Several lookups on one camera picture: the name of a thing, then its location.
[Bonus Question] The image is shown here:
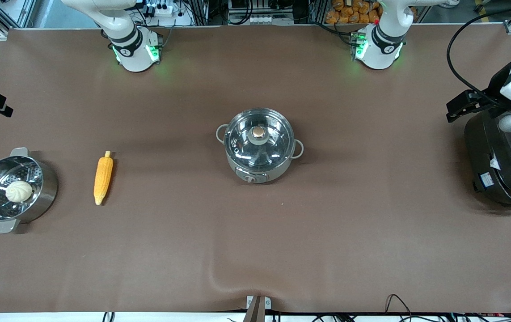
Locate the grey metal table bracket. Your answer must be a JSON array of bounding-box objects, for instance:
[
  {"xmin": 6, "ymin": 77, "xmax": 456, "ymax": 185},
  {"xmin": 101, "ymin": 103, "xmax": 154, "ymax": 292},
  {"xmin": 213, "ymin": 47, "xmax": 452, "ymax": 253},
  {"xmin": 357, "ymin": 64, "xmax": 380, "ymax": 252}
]
[{"xmin": 246, "ymin": 295, "xmax": 272, "ymax": 322}]

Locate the yellow corn cob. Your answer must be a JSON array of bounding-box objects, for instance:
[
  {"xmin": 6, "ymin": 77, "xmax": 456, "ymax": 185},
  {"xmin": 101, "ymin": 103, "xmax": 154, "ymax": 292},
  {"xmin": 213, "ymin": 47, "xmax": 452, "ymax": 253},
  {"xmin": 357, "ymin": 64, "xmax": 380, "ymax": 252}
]
[{"xmin": 93, "ymin": 151, "xmax": 114, "ymax": 206}]

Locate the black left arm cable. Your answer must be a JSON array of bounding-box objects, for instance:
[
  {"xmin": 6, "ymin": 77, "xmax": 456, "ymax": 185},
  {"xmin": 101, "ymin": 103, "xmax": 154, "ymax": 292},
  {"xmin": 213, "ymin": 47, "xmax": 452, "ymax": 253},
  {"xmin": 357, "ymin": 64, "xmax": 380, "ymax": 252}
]
[{"xmin": 446, "ymin": 4, "xmax": 511, "ymax": 108}]

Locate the grey electric cooking pot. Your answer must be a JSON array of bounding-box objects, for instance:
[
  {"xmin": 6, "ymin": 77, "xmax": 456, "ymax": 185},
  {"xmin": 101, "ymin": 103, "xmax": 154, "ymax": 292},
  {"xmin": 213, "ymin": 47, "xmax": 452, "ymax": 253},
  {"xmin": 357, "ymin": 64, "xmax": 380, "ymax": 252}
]
[{"xmin": 216, "ymin": 108, "xmax": 304, "ymax": 184}]

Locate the stainless steel steamer pot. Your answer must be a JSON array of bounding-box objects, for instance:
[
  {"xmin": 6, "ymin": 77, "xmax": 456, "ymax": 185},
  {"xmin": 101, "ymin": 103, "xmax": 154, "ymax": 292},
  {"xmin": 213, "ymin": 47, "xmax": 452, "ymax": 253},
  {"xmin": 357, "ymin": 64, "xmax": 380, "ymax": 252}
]
[{"xmin": 0, "ymin": 148, "xmax": 59, "ymax": 234}]

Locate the white steamed bun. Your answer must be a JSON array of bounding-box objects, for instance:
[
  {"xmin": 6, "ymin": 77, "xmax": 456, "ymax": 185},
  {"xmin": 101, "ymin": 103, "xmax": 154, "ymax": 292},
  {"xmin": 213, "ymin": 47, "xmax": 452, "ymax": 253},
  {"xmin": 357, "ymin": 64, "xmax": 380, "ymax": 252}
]
[{"xmin": 5, "ymin": 181, "xmax": 33, "ymax": 203}]

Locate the round glass pot lid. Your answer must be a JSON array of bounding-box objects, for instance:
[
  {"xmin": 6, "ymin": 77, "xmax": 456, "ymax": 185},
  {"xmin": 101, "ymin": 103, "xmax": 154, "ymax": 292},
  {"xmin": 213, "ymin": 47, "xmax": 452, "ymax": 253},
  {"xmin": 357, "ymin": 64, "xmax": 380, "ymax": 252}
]
[{"xmin": 225, "ymin": 108, "xmax": 295, "ymax": 173}]

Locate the black rice cooker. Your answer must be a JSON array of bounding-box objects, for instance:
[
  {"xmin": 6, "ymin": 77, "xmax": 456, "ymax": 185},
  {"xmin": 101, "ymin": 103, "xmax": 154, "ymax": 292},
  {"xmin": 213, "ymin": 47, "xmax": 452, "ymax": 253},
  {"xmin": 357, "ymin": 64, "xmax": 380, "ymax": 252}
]
[{"xmin": 464, "ymin": 110, "xmax": 511, "ymax": 212}]

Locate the white power strip with plugs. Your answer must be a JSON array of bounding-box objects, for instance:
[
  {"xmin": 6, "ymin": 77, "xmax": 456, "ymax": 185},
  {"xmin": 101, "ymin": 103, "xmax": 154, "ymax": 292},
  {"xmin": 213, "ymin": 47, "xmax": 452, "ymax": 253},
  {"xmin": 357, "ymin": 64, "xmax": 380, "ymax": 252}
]
[{"xmin": 144, "ymin": 1, "xmax": 174, "ymax": 17}]

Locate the brown table mat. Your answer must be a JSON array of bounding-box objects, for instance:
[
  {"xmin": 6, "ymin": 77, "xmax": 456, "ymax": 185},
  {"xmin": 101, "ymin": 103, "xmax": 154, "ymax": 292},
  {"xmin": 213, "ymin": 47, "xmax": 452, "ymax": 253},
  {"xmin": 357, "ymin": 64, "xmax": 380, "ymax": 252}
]
[{"xmin": 0, "ymin": 25, "xmax": 511, "ymax": 314}]

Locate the looped black floor cable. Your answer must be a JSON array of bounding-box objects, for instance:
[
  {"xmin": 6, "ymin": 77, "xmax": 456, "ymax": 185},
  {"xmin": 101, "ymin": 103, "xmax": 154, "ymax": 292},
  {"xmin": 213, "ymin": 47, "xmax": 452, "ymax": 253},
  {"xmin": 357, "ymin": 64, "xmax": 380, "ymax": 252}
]
[{"xmin": 384, "ymin": 293, "xmax": 413, "ymax": 316}]

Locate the bag of orange snacks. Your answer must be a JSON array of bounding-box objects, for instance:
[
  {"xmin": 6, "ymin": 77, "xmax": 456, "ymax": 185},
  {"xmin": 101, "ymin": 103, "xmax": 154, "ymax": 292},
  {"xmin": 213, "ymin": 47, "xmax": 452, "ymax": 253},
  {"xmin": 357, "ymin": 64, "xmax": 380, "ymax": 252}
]
[{"xmin": 325, "ymin": 0, "xmax": 382, "ymax": 25}]

